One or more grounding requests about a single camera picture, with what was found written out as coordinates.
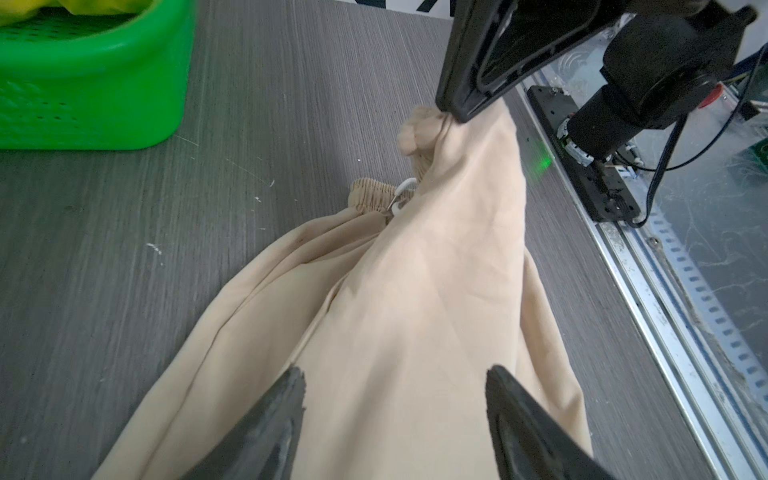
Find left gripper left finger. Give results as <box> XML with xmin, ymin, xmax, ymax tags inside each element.
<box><xmin>185</xmin><ymin>366</ymin><xmax>306</xmax><ymax>480</ymax></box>

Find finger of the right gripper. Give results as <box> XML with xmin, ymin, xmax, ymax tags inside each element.
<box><xmin>435</xmin><ymin>0</ymin><xmax>624</xmax><ymax>123</ymax></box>

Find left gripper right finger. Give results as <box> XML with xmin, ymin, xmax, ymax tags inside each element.
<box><xmin>485</xmin><ymin>365</ymin><xmax>614</xmax><ymax>480</ymax></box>

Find beige shorts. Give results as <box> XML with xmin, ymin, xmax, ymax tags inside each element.
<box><xmin>96</xmin><ymin>101</ymin><xmax>592</xmax><ymax>479</ymax></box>

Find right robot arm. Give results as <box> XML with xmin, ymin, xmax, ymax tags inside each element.
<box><xmin>436</xmin><ymin>0</ymin><xmax>758</xmax><ymax>165</ymax></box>

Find yellow shorts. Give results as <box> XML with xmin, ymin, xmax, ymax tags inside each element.
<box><xmin>0</xmin><ymin>0</ymin><xmax>153</xmax><ymax>27</ymax></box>

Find green plastic basket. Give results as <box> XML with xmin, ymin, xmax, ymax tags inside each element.
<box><xmin>1</xmin><ymin>0</ymin><xmax>196</xmax><ymax>150</ymax></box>

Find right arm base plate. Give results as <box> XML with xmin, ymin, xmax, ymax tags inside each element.
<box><xmin>527</xmin><ymin>85</ymin><xmax>642</xmax><ymax>223</ymax></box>

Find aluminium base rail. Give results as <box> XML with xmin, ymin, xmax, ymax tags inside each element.
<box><xmin>511</xmin><ymin>90</ymin><xmax>767</xmax><ymax>479</ymax></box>

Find white cable duct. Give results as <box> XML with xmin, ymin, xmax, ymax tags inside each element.
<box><xmin>648</xmin><ymin>210</ymin><xmax>767</xmax><ymax>411</ymax></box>

